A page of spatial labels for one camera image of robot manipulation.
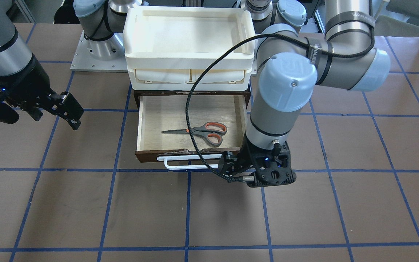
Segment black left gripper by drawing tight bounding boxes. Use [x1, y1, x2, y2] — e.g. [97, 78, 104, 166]
[218, 139, 297, 187]

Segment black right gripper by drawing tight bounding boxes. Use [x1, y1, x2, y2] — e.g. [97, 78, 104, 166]
[0, 56, 84, 130]

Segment white drawer handle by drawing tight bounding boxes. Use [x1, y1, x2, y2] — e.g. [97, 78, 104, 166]
[157, 155, 208, 171]

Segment orange grey handled scissors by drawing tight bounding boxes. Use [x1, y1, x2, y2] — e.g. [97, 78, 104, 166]
[161, 122, 227, 147]

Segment wooden drawer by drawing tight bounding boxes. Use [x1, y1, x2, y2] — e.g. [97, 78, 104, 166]
[135, 95, 248, 162]

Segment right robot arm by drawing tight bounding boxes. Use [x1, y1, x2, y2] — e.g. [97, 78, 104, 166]
[0, 0, 142, 130]

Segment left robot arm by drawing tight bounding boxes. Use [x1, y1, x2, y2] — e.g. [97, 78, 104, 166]
[218, 0, 390, 187]

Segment white plastic storage box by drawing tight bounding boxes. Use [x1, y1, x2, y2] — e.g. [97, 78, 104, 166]
[123, 5, 255, 91]

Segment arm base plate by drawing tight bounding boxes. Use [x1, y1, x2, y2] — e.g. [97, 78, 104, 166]
[70, 32, 127, 72]

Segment black braided cable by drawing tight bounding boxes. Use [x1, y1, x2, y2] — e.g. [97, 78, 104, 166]
[185, 32, 375, 182]

